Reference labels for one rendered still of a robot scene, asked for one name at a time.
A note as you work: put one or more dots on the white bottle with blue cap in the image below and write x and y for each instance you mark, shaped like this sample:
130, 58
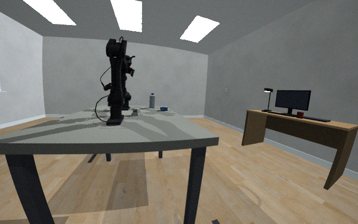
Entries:
152, 101

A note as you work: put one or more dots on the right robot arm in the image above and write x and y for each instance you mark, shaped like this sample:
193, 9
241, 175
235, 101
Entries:
116, 99

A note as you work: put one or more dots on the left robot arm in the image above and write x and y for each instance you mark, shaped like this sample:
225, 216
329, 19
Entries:
127, 96

